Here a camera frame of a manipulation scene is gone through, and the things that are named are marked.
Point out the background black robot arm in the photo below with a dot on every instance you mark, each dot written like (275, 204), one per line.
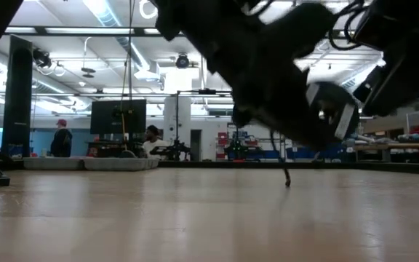
(175, 150)

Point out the metal shelf rack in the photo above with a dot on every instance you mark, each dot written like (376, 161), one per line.
(224, 140)

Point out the background black robot station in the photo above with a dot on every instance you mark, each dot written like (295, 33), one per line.
(240, 151)

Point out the wooden workbench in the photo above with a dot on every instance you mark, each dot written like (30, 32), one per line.
(395, 146)

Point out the white ceiling unit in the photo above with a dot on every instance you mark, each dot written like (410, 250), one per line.
(147, 74)

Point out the person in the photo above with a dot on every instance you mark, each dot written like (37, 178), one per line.
(61, 142)
(155, 145)

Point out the black monitor screen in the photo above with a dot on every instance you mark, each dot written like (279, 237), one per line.
(104, 116)

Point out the cluttered black desk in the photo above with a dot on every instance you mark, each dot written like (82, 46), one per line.
(111, 149)

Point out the black ceiling fixture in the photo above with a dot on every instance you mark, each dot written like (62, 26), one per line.
(88, 71)

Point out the grey tool case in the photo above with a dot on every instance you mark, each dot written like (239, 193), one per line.
(86, 163)

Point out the black rig crossbar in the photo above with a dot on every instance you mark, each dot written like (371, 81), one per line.
(40, 31)

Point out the black ceiling camera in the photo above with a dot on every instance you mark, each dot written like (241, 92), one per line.
(182, 61)
(42, 58)

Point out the black background rig frame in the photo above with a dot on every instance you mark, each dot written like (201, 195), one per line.
(177, 123)

